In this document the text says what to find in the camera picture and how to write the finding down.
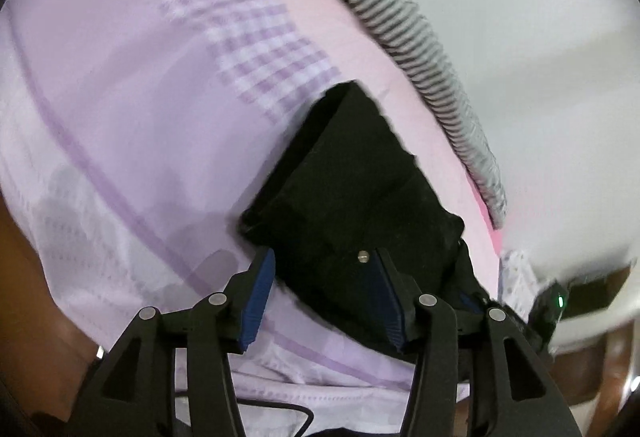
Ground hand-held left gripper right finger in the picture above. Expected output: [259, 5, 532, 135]
[376, 247, 586, 437]

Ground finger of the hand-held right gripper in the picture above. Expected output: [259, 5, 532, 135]
[440, 237, 502, 318]

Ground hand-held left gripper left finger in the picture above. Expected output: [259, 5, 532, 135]
[75, 247, 277, 437]

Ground black pants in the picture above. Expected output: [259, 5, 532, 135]
[239, 80, 488, 363]

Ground white dotted pillow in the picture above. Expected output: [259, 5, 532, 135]
[497, 248, 543, 318]

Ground dark wooden furniture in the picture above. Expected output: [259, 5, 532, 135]
[562, 264, 633, 320]

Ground pink purple checked bed sheet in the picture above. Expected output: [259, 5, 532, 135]
[0, 0, 503, 437]

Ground grey white striped blanket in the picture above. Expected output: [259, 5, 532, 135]
[265, 0, 508, 228]

